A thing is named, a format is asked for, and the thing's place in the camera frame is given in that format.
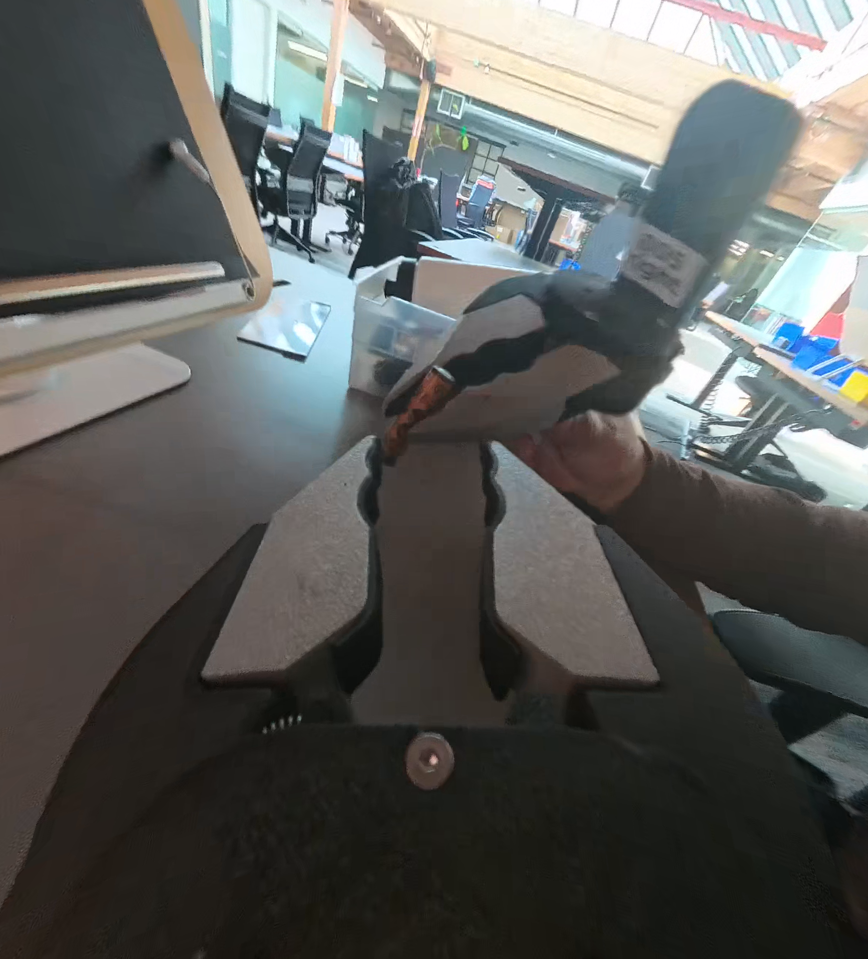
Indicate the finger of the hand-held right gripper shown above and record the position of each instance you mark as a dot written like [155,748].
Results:
[509,401]
[498,326]

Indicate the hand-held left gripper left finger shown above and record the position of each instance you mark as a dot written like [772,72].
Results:
[299,584]

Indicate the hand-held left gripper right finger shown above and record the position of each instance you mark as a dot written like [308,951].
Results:
[561,592]

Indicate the orange and black patterned stick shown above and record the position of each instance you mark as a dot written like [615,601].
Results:
[415,408]

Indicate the person's right forearm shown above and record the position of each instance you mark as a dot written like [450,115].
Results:
[748,539]

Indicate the person's right hand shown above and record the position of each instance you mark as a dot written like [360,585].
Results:
[591,461]

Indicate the clear plastic drawer box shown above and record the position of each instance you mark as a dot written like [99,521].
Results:
[396,337]

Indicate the black office chair with jacket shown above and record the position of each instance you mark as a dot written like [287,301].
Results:
[393,210]

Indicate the wooden work desk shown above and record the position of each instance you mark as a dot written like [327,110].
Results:
[786,367]

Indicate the blue storage bins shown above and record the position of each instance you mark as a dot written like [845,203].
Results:
[816,352]

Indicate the shiny flat mirror plate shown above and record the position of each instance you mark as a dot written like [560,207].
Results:
[284,326]

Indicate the black chair seat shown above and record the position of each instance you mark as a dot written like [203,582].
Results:
[816,659]

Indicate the wooden black book stand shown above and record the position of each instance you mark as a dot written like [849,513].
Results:
[67,150]

